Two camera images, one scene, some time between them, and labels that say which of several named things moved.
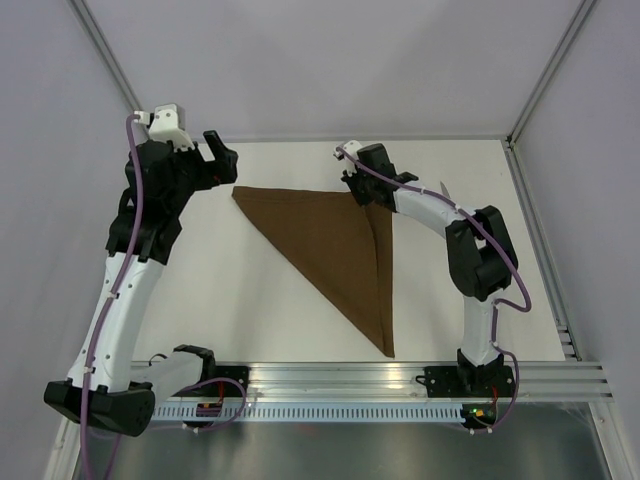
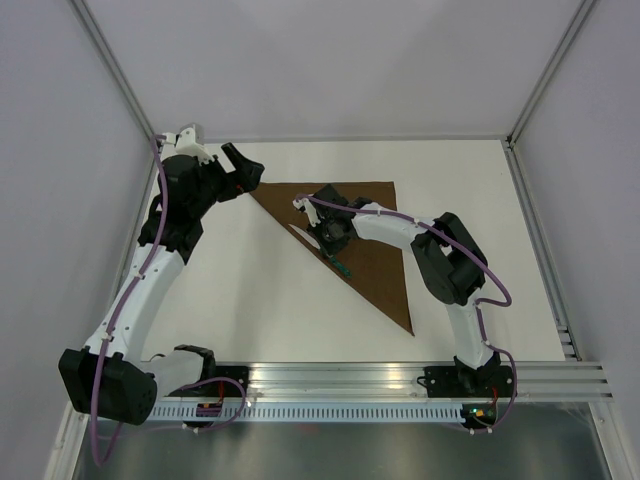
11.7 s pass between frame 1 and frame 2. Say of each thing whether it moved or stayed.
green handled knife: moved
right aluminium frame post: stayed
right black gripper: moved
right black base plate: stayed
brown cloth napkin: moved
